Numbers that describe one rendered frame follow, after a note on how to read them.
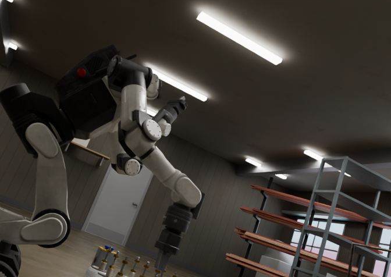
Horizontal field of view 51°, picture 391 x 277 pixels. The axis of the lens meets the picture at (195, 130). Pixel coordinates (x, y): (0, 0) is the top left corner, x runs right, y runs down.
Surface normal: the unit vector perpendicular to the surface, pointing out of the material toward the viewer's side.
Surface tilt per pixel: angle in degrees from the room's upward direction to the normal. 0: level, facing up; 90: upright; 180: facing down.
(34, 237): 90
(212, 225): 90
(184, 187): 90
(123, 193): 90
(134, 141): 105
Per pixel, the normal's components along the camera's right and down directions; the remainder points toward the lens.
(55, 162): 0.38, -0.14
